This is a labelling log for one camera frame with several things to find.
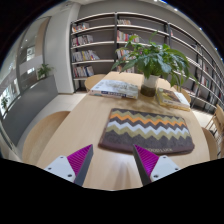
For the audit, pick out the zigzag striped brown towel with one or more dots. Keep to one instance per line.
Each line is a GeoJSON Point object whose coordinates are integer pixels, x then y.
{"type": "Point", "coordinates": [146, 130]}

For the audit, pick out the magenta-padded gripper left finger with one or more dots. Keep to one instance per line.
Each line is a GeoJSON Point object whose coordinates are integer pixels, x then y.
{"type": "Point", "coordinates": [78, 161]}

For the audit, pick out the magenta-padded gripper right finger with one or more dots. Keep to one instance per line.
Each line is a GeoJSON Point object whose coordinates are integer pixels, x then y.
{"type": "Point", "coordinates": [149, 160]}

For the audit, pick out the green plant in white pot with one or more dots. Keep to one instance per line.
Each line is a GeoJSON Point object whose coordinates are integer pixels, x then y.
{"type": "Point", "coordinates": [153, 61]}

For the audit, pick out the yellow and green book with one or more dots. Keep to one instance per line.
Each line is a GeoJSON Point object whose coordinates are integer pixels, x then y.
{"type": "Point", "coordinates": [171, 98]}

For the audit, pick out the small distant potted plant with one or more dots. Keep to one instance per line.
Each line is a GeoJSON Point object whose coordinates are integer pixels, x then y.
{"type": "Point", "coordinates": [44, 70]}

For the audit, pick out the slatted wooden frame chair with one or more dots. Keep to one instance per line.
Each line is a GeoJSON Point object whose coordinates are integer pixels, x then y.
{"type": "Point", "coordinates": [218, 125]}

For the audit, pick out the row of ceiling lights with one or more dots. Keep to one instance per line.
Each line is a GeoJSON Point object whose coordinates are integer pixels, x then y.
{"type": "Point", "coordinates": [176, 9]}

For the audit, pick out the white and blue book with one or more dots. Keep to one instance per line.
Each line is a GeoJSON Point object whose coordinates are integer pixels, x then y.
{"type": "Point", "coordinates": [115, 88]}

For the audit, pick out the grey bookshelf unit with books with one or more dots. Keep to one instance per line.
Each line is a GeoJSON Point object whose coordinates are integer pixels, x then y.
{"type": "Point", "coordinates": [96, 43]}

